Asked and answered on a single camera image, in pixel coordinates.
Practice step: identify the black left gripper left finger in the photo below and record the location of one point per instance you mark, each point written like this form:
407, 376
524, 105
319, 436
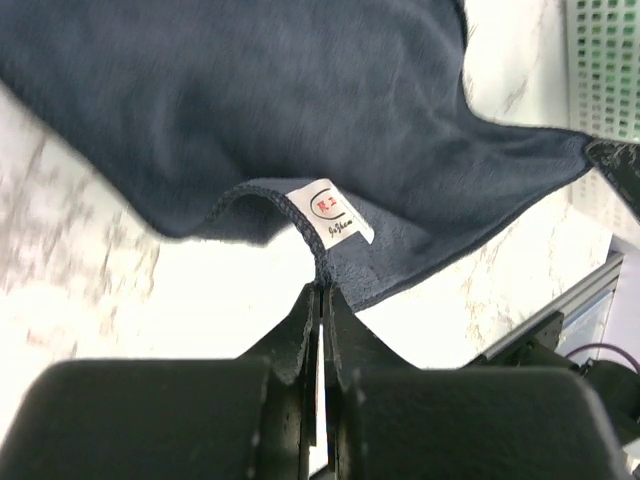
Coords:
252, 417

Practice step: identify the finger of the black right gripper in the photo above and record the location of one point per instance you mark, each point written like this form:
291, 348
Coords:
616, 173

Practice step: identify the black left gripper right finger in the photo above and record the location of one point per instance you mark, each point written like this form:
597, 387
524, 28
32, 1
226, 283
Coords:
387, 419

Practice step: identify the dark blue towel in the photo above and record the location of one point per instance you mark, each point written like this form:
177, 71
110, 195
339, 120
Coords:
230, 119

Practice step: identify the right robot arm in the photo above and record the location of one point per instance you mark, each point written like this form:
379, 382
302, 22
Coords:
616, 384

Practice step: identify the white perforated basket right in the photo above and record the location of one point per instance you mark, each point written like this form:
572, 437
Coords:
603, 67

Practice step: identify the aluminium front rail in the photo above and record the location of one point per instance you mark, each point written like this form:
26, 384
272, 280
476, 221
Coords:
574, 319

